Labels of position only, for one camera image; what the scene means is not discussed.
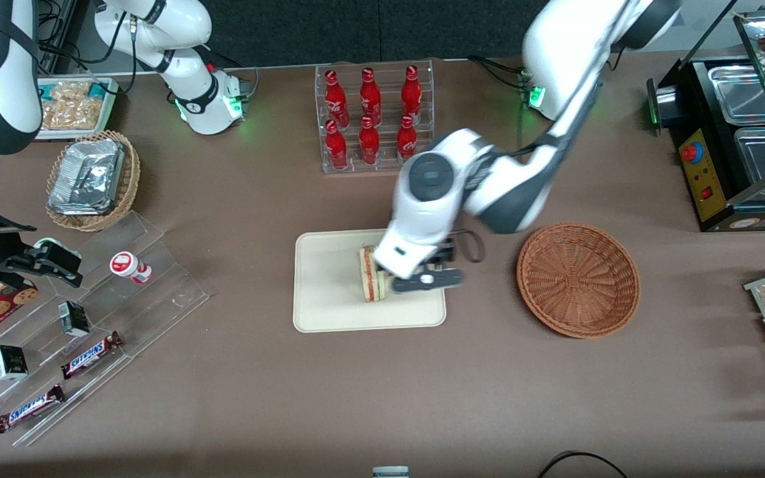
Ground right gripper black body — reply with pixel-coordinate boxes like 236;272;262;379
0;242;52;277

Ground layered sandwich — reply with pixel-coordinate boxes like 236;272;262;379
356;244;392;303

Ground cream rectangular plastic tray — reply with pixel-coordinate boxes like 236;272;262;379
293;229;448;333

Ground light wicker basket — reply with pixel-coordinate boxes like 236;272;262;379
44;129;141;232

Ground round brown wicker basket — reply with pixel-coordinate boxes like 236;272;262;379
516;222;641;340

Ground white tray of snack bags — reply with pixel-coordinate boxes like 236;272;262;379
35;76;120;142

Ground small black carton box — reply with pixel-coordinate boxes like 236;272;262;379
0;345;29;381
58;301;92;338

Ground white bottle with red cap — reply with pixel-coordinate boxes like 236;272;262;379
110;251;153;285

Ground silver foil package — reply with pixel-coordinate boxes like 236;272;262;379
48;138;125;217

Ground clear acrylic stepped shelf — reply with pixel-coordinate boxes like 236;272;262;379
0;210;211;447

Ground Snickers chocolate bar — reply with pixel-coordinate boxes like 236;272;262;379
0;384;66;434
60;331;124;380

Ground red cola bottle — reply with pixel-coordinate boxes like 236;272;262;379
396;114;418;163
324;68;347;124
402;64;422;121
324;119;349;169
359;66;383;124
358;116;381;165

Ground clear acrylic bottle rack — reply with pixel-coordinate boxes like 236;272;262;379
314;59;436;175

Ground black food warmer cabinet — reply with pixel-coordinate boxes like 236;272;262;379
645;0;765;233

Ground black looped gripper cable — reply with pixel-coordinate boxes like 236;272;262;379
454;228;487;264

